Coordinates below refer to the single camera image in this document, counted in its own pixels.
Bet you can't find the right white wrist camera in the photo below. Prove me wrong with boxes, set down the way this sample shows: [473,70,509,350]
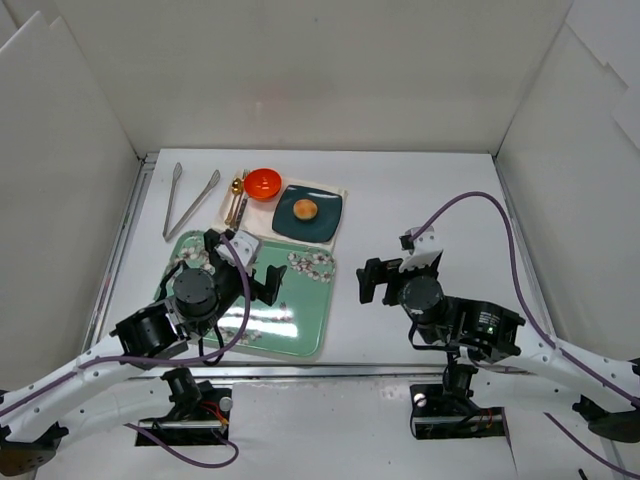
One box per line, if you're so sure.
[400,226,443,272]

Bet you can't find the dark teal square plate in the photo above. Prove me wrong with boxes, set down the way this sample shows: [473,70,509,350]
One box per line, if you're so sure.
[271,185,343,243]

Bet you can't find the silver metal tongs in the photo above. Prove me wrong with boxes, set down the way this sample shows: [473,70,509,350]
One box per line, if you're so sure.
[162,162,221,242]

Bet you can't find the round bread bun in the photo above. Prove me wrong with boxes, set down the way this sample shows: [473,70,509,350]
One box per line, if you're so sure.
[293,198,319,221]

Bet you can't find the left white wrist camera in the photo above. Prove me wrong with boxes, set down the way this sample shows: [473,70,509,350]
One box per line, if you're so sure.
[216,230,263,275]

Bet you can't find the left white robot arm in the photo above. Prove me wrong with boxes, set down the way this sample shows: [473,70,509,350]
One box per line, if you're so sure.
[1,229,287,477]

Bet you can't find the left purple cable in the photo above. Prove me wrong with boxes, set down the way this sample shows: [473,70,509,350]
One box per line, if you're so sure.
[0,233,252,469]

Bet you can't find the orange bowl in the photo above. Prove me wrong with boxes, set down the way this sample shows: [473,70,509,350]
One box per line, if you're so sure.
[244,168,282,201]

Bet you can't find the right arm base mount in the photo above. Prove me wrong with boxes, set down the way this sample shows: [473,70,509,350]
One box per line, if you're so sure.
[409,361,508,440]

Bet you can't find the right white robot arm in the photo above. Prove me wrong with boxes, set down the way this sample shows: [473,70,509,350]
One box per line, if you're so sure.
[356,235,639,443]

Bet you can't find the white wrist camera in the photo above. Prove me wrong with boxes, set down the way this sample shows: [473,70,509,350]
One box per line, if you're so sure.
[216,230,263,275]
[400,226,443,272]

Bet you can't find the green floral tray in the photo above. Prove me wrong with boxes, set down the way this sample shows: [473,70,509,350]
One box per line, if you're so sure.
[163,230,337,357]

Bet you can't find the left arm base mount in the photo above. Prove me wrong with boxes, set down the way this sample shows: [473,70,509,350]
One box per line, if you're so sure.
[137,368,233,446]

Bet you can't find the gold spoon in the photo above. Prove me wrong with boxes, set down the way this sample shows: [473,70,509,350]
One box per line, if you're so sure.
[224,177,244,226]

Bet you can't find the dark handled knife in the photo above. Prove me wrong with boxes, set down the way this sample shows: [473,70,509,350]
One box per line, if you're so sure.
[233,196,249,231]

